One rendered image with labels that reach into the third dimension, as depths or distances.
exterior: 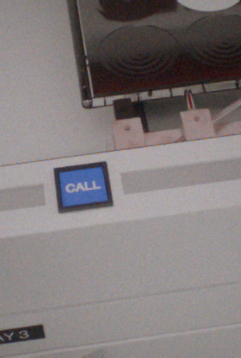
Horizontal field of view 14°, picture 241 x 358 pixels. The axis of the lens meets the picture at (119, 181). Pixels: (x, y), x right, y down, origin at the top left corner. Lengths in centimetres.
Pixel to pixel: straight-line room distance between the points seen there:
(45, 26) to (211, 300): 49
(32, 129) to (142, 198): 30
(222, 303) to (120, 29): 37
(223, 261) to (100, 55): 32
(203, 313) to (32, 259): 24
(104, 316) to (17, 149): 25
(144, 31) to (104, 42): 5
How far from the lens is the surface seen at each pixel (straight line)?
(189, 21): 126
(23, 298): 106
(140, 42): 123
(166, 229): 99
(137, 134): 111
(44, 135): 124
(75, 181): 100
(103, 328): 113
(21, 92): 130
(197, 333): 117
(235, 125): 116
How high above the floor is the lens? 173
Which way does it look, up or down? 51 degrees down
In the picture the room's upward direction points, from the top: 5 degrees counter-clockwise
